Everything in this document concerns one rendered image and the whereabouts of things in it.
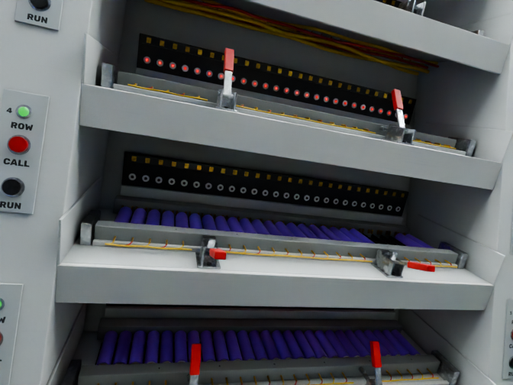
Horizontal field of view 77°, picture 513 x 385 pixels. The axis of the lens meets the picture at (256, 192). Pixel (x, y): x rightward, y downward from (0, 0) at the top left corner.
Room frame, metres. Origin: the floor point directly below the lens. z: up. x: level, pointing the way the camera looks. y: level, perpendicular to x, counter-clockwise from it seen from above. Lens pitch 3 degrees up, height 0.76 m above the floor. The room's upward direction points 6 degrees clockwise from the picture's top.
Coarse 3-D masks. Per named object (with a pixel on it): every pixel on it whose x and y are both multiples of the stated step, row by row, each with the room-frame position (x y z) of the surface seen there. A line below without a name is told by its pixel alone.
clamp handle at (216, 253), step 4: (208, 240) 0.39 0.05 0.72; (212, 240) 0.39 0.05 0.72; (208, 244) 0.39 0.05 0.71; (212, 244) 0.39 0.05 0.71; (208, 248) 0.38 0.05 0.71; (212, 248) 0.36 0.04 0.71; (212, 252) 0.34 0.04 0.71; (216, 252) 0.33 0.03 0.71; (220, 252) 0.33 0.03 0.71; (224, 252) 0.33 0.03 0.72; (212, 256) 0.34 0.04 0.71; (216, 256) 0.33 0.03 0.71; (220, 256) 0.33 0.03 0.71; (224, 256) 0.33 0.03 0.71
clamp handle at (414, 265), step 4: (392, 256) 0.47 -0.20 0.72; (396, 256) 0.47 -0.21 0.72; (392, 260) 0.46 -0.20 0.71; (396, 260) 0.46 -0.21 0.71; (404, 264) 0.44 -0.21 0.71; (408, 264) 0.43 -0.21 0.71; (412, 264) 0.43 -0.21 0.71; (416, 264) 0.42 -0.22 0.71; (420, 264) 0.41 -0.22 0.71; (424, 264) 0.41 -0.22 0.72; (428, 264) 0.41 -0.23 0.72; (412, 268) 0.43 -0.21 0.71; (416, 268) 0.42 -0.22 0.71; (420, 268) 0.41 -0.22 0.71; (424, 268) 0.41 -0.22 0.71; (428, 268) 0.40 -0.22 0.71; (432, 268) 0.40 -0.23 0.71
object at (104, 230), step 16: (96, 224) 0.39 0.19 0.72; (112, 224) 0.40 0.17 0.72; (128, 224) 0.41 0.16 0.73; (112, 240) 0.39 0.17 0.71; (128, 240) 0.40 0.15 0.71; (144, 240) 0.41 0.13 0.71; (160, 240) 0.41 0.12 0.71; (176, 240) 0.42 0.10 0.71; (192, 240) 0.42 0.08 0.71; (224, 240) 0.44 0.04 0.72; (240, 240) 0.44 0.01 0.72; (256, 240) 0.45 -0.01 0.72; (272, 240) 0.45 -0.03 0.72; (288, 240) 0.46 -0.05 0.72; (304, 240) 0.47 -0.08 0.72; (320, 240) 0.48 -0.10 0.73; (288, 256) 0.45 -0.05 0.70; (304, 256) 0.45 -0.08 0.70; (352, 256) 0.48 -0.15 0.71; (368, 256) 0.50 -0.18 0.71; (400, 256) 0.52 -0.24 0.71; (416, 256) 0.52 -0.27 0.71; (432, 256) 0.53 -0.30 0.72; (448, 256) 0.54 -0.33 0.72
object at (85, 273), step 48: (96, 192) 0.48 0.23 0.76; (144, 192) 0.52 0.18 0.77; (192, 192) 0.55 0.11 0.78; (432, 240) 0.62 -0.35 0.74; (96, 288) 0.36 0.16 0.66; (144, 288) 0.37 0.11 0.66; (192, 288) 0.38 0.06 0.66; (240, 288) 0.40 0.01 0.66; (288, 288) 0.42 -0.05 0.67; (336, 288) 0.43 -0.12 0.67; (384, 288) 0.45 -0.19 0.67; (432, 288) 0.48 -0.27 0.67; (480, 288) 0.50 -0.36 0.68
